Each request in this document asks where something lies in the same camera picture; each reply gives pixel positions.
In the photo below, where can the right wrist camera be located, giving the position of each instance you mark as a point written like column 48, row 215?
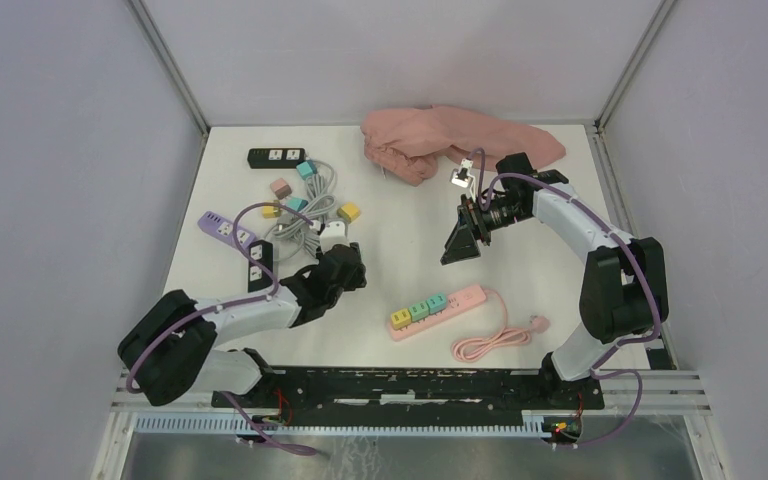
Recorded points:
column 463, row 177

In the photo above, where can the black power strip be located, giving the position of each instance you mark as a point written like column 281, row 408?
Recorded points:
column 275, row 158
column 260, row 266

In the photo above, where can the pink cloth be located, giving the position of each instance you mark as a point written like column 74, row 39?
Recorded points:
column 408, row 142

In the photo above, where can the yellow adapter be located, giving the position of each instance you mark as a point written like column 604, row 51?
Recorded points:
column 271, row 211
column 400, row 319
column 348, row 212

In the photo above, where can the teal plug adapter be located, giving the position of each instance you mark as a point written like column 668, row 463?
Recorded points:
column 307, row 169

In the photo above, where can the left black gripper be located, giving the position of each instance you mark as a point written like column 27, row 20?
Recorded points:
column 358, row 278

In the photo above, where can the pink power strip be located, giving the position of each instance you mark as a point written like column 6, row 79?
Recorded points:
column 459, row 302

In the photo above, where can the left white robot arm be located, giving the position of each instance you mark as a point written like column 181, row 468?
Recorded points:
column 175, row 348

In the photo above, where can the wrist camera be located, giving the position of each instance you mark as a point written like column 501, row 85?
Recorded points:
column 334, row 232
column 463, row 177

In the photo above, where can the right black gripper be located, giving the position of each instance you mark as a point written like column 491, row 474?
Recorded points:
column 471, row 227

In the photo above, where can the purple power strip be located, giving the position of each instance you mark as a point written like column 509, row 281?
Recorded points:
column 221, row 229

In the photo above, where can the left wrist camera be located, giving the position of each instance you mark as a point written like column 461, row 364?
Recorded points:
column 334, row 232

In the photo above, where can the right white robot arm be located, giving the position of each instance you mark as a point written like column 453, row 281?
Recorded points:
column 623, row 297

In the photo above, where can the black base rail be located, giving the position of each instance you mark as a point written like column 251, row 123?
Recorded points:
column 419, row 400

